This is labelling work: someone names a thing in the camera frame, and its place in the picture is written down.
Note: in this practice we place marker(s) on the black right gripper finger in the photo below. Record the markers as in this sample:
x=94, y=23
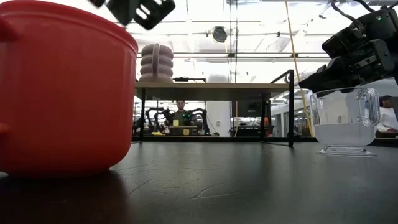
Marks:
x=332, y=93
x=332, y=77

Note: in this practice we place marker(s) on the clear glass cup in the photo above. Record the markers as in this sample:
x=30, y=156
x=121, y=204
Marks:
x=342, y=133

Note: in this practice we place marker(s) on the pink ribbed ceramic mug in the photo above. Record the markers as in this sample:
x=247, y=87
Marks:
x=149, y=68

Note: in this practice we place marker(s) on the red plastic mug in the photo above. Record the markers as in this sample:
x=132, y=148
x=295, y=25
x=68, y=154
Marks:
x=62, y=93

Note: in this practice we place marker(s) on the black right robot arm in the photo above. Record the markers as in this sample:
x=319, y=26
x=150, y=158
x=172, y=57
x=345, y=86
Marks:
x=382, y=21

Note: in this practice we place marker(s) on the black background robot arm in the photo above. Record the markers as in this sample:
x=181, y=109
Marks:
x=200, y=115
x=155, y=115

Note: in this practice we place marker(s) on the person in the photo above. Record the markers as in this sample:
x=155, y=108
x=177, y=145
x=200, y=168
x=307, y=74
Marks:
x=388, y=119
x=180, y=116

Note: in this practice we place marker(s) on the round black ceiling device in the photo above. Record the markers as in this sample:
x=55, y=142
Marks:
x=219, y=34

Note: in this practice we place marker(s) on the small yellow cup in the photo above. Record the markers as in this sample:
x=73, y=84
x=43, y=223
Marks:
x=176, y=123
x=186, y=132

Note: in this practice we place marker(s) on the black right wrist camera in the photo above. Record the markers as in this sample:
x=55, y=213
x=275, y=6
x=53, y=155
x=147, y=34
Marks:
x=342, y=42

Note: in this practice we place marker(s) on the wooden shelf with black frame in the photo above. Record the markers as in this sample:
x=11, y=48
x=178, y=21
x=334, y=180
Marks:
x=211, y=91

